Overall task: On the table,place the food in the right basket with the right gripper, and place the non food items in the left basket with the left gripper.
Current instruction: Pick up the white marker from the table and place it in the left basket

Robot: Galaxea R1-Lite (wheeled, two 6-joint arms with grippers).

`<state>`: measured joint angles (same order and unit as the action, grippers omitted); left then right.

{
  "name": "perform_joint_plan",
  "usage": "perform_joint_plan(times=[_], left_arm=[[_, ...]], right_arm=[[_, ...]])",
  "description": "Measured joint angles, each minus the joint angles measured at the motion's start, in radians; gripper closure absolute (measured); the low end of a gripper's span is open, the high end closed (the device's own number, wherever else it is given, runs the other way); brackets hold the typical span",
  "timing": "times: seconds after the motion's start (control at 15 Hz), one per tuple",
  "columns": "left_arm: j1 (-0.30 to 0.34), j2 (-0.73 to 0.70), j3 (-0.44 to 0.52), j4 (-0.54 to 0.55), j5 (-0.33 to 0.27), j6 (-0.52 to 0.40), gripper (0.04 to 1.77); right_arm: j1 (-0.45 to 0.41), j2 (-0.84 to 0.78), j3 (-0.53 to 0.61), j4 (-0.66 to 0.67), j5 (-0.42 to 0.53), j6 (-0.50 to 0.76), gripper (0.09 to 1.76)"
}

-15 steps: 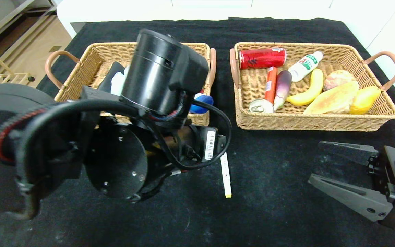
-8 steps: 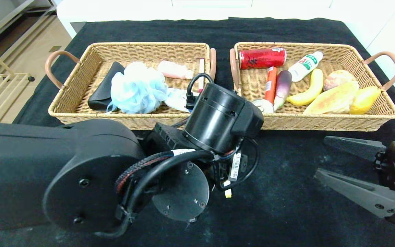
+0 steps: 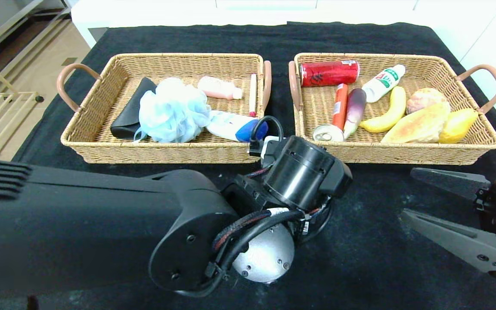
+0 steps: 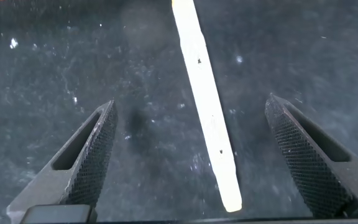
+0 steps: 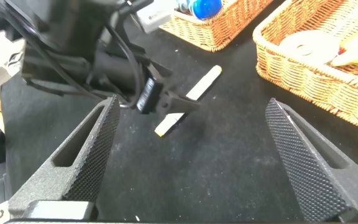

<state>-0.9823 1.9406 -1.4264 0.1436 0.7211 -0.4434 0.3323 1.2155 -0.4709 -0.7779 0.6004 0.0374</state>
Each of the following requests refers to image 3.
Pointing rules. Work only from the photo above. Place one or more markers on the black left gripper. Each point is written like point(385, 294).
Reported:
point(319, 224)

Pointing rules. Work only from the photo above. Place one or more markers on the purple eggplant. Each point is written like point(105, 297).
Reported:
point(354, 112)

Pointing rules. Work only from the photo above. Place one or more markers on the orange sausage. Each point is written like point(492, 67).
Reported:
point(339, 107)

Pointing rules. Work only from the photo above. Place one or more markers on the white bottle with blue cap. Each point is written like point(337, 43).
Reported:
point(230, 125)

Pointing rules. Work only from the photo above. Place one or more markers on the light blue bath pouf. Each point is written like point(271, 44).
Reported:
point(175, 112)

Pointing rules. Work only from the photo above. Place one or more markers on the black leather glasses case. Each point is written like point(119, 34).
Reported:
point(131, 112)

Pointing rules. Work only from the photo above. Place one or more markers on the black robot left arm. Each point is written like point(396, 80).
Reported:
point(80, 224)

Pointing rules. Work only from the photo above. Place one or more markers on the rectangular wicker basket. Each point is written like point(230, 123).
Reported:
point(403, 153)
point(166, 150)

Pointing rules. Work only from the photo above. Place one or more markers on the black tablecloth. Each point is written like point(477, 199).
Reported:
point(368, 206)

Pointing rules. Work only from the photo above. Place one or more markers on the yellow mango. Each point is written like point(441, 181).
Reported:
point(457, 127)

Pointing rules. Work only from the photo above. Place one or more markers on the long bread loaf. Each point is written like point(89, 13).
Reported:
point(420, 127)

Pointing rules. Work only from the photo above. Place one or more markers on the silver tin can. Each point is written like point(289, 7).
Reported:
point(327, 133)

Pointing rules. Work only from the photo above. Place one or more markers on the yellow banana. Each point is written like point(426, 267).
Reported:
point(385, 120)

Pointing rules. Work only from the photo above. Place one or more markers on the round bread roll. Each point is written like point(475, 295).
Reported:
point(422, 100)

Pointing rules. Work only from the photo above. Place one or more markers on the white bottle with green label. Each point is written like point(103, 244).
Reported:
point(379, 86)

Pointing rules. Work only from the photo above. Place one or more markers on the white pen with red tip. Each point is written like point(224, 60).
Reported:
point(252, 94)

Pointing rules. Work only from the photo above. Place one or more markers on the red drink can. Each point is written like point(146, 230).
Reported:
point(321, 74)

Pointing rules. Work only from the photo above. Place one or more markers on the small pink bottle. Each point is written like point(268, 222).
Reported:
point(220, 88)

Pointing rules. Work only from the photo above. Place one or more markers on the beige wooden rack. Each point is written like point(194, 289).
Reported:
point(7, 112)

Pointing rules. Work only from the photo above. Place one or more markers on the grey and brown shelf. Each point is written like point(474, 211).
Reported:
point(15, 32)

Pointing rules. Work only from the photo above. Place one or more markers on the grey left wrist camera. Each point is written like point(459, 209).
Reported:
point(269, 144)

